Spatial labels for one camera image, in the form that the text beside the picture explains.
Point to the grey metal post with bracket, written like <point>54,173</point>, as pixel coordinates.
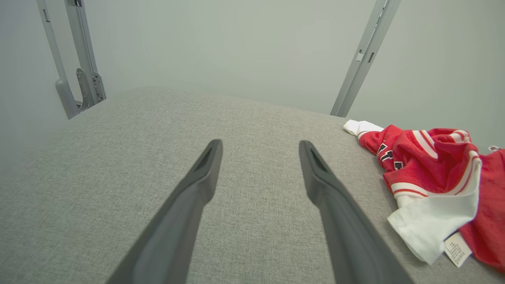
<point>85,51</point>

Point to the thin grey metal post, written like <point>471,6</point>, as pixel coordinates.
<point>59,75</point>

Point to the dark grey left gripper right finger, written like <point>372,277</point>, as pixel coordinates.
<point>351,236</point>

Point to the grey slotted metal rail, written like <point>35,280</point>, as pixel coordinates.
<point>365,55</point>

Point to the red and white jersey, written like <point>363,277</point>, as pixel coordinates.
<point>426,165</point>

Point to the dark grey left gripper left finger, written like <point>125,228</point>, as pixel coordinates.
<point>173,228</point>

